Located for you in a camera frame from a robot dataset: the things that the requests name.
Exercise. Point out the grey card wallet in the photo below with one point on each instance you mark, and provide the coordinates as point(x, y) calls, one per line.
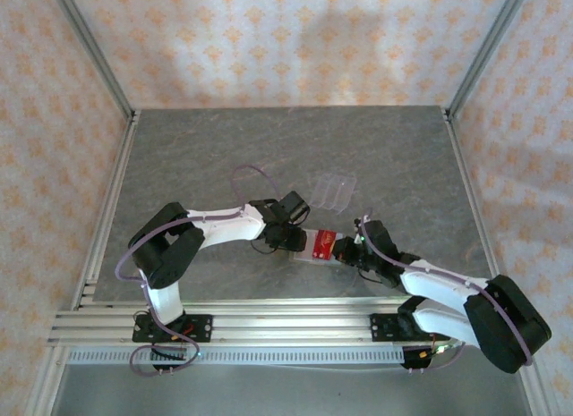
point(300, 256)

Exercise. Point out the clear acrylic card holder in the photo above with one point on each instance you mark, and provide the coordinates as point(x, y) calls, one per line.
point(333, 192)

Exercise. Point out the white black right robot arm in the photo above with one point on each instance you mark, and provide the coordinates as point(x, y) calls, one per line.
point(430, 277)

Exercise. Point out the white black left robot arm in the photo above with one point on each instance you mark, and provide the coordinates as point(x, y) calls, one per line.
point(228, 230)

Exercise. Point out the grey metal shelf panel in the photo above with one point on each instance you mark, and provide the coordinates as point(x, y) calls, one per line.
point(291, 393)

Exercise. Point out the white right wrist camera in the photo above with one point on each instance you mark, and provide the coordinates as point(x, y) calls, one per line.
point(365, 218)

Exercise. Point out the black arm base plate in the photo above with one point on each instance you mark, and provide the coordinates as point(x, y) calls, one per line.
point(203, 328)
point(380, 328)

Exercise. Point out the aluminium triple frame rail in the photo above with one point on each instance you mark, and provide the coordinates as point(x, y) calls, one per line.
point(291, 326)

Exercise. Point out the aluminium table side rail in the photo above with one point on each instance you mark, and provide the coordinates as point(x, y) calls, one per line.
point(470, 201)
point(109, 201)

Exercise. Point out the aluminium frame leg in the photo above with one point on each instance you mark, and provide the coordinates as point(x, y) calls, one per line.
point(532, 384)
point(45, 384)

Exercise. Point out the aluminium frame corner post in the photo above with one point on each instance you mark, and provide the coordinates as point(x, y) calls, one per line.
point(89, 44)
point(488, 49)

